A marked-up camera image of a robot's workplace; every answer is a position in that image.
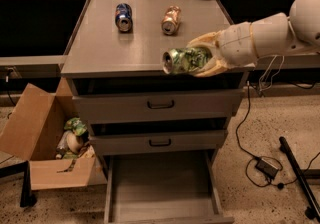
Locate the crushed green can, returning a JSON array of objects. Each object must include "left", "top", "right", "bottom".
[{"left": 162, "top": 47, "right": 212, "bottom": 75}]

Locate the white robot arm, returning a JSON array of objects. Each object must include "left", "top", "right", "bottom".
[{"left": 187, "top": 0, "right": 320, "bottom": 78}]

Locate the black chair leg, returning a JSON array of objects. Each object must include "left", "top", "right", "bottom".
[{"left": 0, "top": 161, "right": 37, "bottom": 208}]

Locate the grey drawer cabinet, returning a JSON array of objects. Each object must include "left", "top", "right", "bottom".
[{"left": 60, "top": 0, "right": 258, "bottom": 224}]

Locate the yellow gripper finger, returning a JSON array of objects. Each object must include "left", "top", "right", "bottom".
[
  {"left": 187, "top": 31, "right": 221, "bottom": 49},
  {"left": 193, "top": 56, "right": 229, "bottom": 77}
]

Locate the black power adapter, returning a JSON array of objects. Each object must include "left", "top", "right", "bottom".
[{"left": 255, "top": 159, "right": 279, "bottom": 179}]

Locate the grey open bottom drawer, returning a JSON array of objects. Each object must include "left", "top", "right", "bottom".
[{"left": 104, "top": 151, "right": 234, "bottom": 224}]

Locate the black floor stand leg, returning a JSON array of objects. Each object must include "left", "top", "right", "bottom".
[{"left": 279, "top": 137, "right": 320, "bottom": 223}]

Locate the blue soda can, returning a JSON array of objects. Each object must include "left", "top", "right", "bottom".
[{"left": 115, "top": 3, "right": 133, "bottom": 32}]

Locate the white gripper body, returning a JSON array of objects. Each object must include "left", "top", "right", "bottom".
[{"left": 214, "top": 22, "right": 258, "bottom": 68}]

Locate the grey middle drawer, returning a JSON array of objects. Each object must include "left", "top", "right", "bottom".
[{"left": 89, "top": 130, "right": 227, "bottom": 155}]

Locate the grey top drawer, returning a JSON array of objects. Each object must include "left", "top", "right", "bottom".
[{"left": 73, "top": 89, "right": 241, "bottom": 124}]

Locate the brown cardboard box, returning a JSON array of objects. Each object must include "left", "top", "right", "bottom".
[{"left": 0, "top": 79, "right": 107, "bottom": 190}]

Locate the black power cable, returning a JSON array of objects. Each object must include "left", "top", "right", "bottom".
[{"left": 235, "top": 81, "right": 320, "bottom": 190}]

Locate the gold soda can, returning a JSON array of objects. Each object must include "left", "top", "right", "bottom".
[{"left": 161, "top": 6, "right": 181, "bottom": 35}]

